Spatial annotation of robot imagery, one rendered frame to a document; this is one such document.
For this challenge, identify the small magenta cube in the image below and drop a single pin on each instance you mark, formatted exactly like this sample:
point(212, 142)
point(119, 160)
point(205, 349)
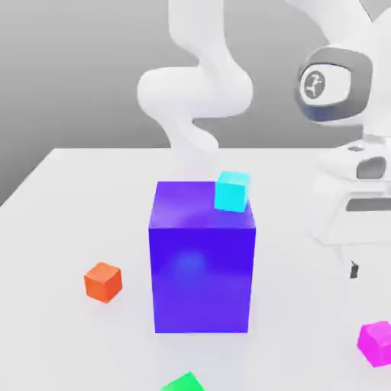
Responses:
point(377, 343)

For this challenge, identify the large purple box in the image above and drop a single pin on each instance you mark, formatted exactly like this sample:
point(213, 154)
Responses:
point(201, 275)

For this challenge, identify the small orange cube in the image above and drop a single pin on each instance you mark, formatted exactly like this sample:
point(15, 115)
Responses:
point(102, 282)

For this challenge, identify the small green cube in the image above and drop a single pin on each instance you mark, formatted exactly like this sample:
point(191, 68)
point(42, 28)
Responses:
point(184, 384)

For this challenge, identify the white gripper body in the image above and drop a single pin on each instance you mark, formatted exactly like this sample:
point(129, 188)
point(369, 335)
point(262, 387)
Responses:
point(336, 220)

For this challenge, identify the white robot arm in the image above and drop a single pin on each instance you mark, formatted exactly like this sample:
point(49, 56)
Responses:
point(195, 91)

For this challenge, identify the small cyan cube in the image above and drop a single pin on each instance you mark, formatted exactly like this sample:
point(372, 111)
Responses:
point(230, 194)

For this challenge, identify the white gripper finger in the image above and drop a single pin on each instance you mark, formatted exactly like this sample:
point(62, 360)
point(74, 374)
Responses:
point(353, 270)

